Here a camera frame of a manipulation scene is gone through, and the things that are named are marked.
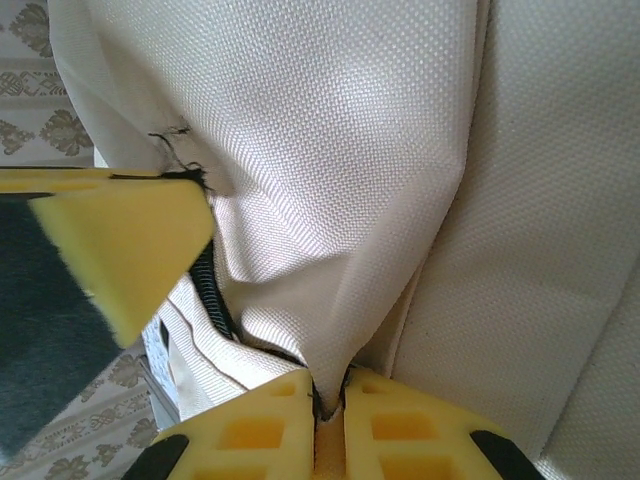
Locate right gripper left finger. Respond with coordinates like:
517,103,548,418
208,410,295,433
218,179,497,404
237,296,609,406
119,369,317,480

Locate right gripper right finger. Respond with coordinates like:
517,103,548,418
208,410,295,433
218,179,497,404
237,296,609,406
344,367,546,480

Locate beige backpack with black straps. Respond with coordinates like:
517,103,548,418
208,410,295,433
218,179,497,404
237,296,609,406
47,0,640,480

